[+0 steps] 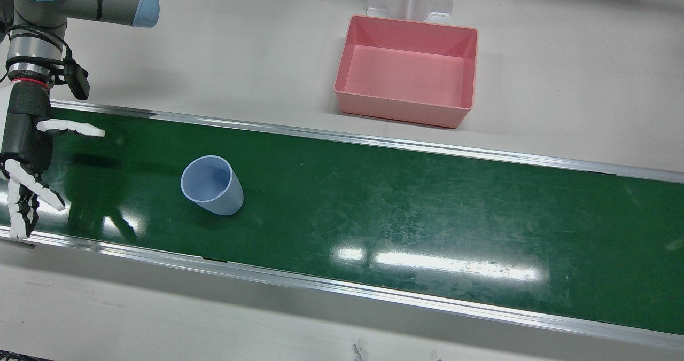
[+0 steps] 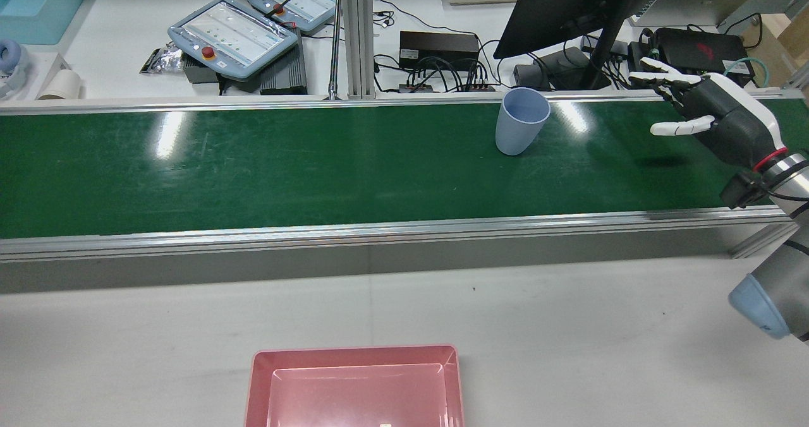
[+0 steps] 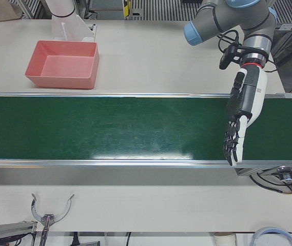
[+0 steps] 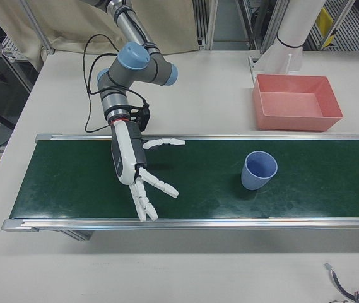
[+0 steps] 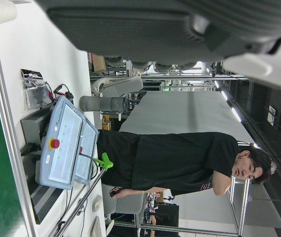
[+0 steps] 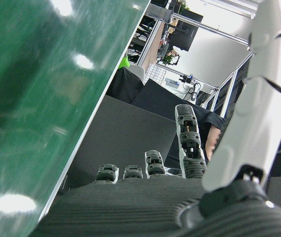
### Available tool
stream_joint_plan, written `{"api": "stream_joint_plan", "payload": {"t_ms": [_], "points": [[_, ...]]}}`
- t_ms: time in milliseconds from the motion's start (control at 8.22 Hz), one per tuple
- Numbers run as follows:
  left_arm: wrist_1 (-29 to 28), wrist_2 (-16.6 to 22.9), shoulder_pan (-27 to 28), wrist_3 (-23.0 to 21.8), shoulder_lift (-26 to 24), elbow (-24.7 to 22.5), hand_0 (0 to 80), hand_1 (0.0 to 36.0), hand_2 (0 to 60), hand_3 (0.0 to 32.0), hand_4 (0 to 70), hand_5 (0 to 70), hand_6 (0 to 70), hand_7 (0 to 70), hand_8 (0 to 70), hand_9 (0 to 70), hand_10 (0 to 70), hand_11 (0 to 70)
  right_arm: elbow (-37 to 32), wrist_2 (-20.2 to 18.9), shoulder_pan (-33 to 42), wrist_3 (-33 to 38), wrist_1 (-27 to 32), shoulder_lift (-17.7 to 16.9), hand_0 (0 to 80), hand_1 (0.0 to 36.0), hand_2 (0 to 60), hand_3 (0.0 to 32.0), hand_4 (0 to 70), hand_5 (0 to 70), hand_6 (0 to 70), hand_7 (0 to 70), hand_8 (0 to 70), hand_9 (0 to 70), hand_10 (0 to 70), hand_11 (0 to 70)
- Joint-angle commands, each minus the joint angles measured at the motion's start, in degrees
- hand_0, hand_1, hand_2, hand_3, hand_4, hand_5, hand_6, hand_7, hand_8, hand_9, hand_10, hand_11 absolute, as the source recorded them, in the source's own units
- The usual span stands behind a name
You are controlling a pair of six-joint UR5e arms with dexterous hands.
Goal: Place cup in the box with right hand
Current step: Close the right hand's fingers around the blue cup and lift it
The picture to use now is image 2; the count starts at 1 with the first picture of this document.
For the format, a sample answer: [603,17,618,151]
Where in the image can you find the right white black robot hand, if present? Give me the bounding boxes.
[628,57,789,171]

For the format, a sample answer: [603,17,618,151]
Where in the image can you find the light blue plastic cup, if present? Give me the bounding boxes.
[495,87,551,157]

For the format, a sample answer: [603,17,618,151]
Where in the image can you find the black box with red logo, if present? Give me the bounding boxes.
[653,27,757,87]

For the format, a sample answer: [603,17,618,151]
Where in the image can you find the cardboard box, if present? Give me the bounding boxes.
[738,9,809,69]

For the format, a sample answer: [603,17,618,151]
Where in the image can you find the black power box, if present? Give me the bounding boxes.
[399,31,480,71]

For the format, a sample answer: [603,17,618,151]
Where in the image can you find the pink plastic box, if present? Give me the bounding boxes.
[244,344,465,427]

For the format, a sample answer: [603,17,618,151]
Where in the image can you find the black monitor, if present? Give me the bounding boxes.
[493,0,671,91]

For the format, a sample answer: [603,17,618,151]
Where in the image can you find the black usb hub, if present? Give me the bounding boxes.
[398,82,497,93]

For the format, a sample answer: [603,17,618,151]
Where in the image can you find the thin metal rod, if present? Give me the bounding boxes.
[327,0,343,100]

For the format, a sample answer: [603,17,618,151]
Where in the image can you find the green conveyor belt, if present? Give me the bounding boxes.
[0,89,809,263]

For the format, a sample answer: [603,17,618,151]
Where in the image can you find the black ribbed device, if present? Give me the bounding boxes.
[260,29,309,95]

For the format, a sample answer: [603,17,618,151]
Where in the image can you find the large blue teach pendant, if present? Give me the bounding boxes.
[167,0,298,81]

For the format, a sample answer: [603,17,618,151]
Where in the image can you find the silver foil packet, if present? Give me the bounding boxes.
[139,42,185,75]

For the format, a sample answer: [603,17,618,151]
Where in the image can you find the white tape roll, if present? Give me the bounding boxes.
[37,68,82,102]

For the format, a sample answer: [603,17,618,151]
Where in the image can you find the light blue bin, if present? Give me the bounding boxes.
[0,0,93,46]

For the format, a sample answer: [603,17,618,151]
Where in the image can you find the white blue headphones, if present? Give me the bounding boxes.
[0,38,30,99]

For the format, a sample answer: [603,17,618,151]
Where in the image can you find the teal cable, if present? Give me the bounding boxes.
[723,57,770,88]

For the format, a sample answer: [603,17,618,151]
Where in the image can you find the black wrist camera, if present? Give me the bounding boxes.
[720,171,769,210]

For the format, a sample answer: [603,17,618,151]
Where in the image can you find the aluminium profile post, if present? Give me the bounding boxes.
[341,0,375,100]

